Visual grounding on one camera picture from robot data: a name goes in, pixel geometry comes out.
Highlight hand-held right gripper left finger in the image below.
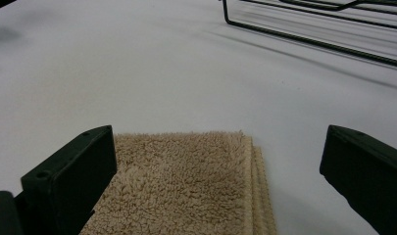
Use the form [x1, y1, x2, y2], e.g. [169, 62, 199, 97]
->
[20, 124, 118, 235]

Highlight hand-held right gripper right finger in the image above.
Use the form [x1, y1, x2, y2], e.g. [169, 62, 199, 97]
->
[319, 124, 397, 235]

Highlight beige fluffy towel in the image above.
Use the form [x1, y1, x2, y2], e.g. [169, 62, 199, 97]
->
[78, 130, 278, 235]

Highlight black wire rack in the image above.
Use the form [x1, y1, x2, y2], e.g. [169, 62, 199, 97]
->
[222, 0, 397, 71]

